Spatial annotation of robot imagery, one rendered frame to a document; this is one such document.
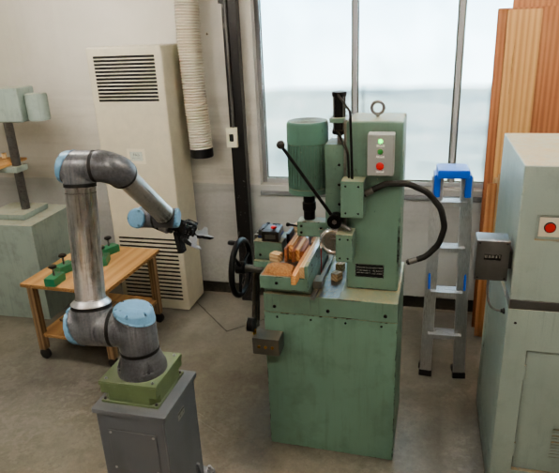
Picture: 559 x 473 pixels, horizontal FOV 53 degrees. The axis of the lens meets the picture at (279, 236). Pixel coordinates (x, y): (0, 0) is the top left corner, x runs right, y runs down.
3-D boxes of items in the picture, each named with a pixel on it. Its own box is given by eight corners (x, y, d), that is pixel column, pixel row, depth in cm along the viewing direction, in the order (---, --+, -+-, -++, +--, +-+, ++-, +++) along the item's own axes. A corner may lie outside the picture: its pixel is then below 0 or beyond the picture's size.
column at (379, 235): (353, 267, 262) (354, 112, 237) (401, 270, 256) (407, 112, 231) (345, 288, 242) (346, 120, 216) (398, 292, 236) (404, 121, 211)
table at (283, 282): (276, 236, 293) (276, 225, 291) (333, 239, 285) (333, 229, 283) (238, 286, 238) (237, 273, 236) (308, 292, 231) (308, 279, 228)
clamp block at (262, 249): (264, 247, 271) (262, 230, 268) (290, 249, 268) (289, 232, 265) (254, 259, 258) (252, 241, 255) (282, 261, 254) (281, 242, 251)
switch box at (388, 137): (369, 172, 221) (369, 131, 215) (394, 172, 219) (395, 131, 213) (367, 175, 216) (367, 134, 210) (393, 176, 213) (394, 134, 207)
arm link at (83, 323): (105, 353, 207) (86, 150, 192) (62, 351, 210) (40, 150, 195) (123, 338, 222) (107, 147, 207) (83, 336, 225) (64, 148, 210)
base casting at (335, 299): (289, 269, 284) (288, 253, 281) (403, 278, 269) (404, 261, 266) (264, 312, 244) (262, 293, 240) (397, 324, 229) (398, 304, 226)
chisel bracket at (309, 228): (300, 234, 254) (300, 216, 251) (331, 235, 251) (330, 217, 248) (296, 239, 248) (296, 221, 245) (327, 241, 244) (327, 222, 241)
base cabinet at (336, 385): (293, 387, 309) (288, 269, 284) (399, 400, 294) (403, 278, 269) (270, 441, 269) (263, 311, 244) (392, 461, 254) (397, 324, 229)
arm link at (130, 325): (150, 358, 206) (144, 316, 200) (107, 356, 209) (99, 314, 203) (165, 337, 220) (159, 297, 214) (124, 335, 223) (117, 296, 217)
